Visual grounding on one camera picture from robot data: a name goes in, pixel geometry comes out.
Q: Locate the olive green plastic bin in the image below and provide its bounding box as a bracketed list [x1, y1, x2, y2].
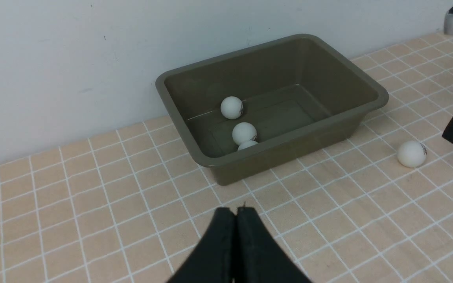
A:
[155, 34, 389, 185]

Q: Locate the white ping-pong ball with logo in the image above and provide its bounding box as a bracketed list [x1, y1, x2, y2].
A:
[220, 96, 244, 120]

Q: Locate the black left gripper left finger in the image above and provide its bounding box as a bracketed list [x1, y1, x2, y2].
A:
[168, 207, 236, 283]

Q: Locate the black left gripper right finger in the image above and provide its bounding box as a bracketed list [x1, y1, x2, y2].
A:
[234, 206, 311, 283]

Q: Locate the plain white ping-pong ball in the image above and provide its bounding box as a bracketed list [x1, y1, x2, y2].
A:
[232, 122, 258, 145]

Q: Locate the beige checkered tablecloth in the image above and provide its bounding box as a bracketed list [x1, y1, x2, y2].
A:
[0, 33, 453, 283]

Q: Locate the white ping-pong ball logo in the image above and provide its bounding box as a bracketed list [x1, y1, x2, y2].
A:
[396, 140, 427, 168]

